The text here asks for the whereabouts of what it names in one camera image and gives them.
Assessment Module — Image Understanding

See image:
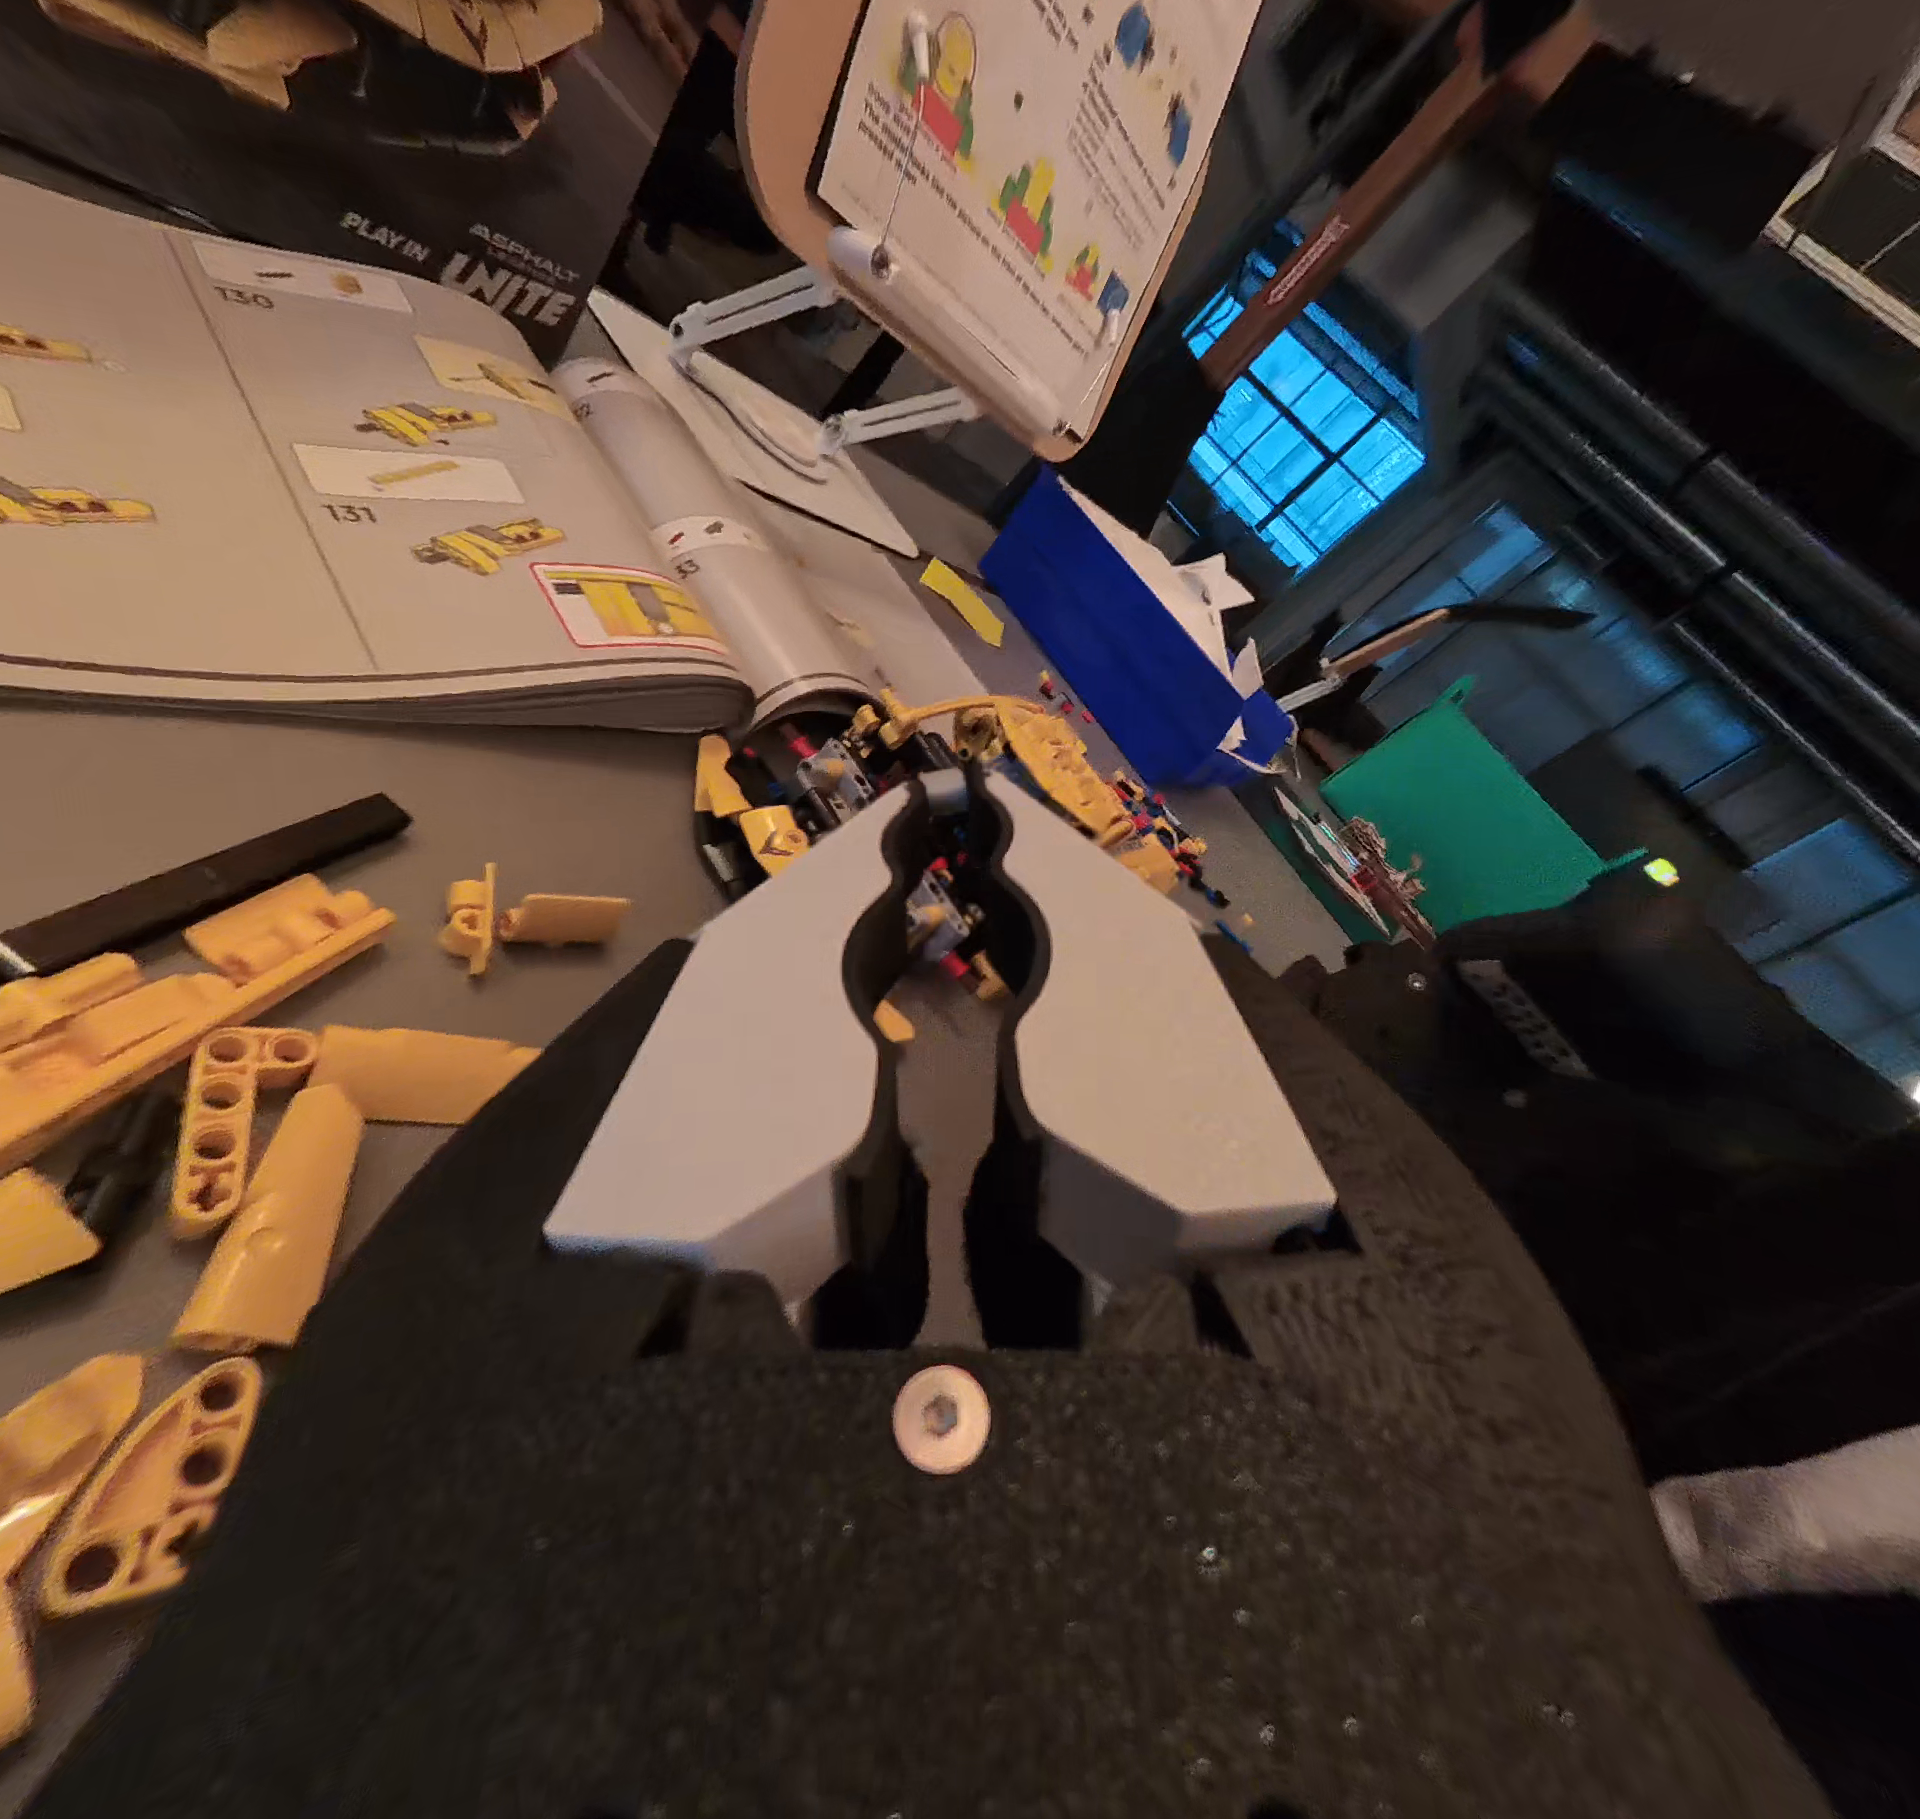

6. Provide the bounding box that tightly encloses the yellow paper strip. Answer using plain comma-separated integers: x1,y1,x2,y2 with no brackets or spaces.
918,557,1009,650

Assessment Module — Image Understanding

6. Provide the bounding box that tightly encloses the glass partition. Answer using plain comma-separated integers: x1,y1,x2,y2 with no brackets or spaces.
1410,499,1920,1104

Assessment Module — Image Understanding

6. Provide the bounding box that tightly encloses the instruction booklet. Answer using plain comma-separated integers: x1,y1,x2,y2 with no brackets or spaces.
0,179,890,738

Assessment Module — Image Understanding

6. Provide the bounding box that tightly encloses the blue plastic bin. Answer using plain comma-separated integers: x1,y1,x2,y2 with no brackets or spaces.
978,465,1300,792

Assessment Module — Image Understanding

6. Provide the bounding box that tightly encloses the brown brick model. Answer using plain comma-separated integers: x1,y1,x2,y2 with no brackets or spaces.
1339,817,1430,939

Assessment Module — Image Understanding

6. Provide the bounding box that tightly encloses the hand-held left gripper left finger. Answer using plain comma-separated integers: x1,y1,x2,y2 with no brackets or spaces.
542,780,941,1350

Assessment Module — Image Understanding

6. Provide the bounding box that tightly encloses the yellow brick car model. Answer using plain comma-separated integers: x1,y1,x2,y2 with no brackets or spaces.
691,694,1187,1004

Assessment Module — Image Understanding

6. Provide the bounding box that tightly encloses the pile of small colourful pins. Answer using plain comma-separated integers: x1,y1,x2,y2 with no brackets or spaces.
1126,778,1252,951

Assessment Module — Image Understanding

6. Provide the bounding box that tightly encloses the black toy set box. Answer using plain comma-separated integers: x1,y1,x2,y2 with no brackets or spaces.
0,0,705,369

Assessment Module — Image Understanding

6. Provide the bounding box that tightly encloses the black long brick beam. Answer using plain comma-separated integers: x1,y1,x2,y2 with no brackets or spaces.
0,794,416,981

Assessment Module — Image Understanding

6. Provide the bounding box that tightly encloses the person's fleece-lined dark jacket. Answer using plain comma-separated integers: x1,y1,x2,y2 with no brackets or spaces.
1307,1086,1920,1819

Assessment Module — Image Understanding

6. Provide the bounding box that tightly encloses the green baseplate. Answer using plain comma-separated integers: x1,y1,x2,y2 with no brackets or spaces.
1275,783,1441,951

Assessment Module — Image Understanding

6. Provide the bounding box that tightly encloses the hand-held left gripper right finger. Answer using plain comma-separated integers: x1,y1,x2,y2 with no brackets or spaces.
932,766,1339,1350

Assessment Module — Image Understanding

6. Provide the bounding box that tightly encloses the grey desk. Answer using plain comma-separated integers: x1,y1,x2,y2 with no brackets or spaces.
0,347,1361,1792

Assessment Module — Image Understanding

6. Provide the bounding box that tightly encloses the paned window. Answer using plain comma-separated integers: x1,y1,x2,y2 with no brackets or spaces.
1187,303,1426,573

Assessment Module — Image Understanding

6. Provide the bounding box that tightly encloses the green box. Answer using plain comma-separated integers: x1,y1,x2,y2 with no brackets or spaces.
1320,679,1689,938

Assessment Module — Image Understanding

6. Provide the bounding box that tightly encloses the white board stand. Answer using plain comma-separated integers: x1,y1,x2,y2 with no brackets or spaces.
594,265,982,559

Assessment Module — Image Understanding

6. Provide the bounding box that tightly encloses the brown wooden beam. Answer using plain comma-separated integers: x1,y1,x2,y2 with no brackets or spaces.
1198,0,1601,386

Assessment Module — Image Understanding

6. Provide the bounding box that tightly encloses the printed instruction sheet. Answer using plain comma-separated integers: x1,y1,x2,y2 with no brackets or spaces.
818,0,1300,441

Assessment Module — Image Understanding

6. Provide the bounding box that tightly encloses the person's white shirt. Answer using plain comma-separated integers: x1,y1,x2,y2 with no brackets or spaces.
1650,1450,1920,1648

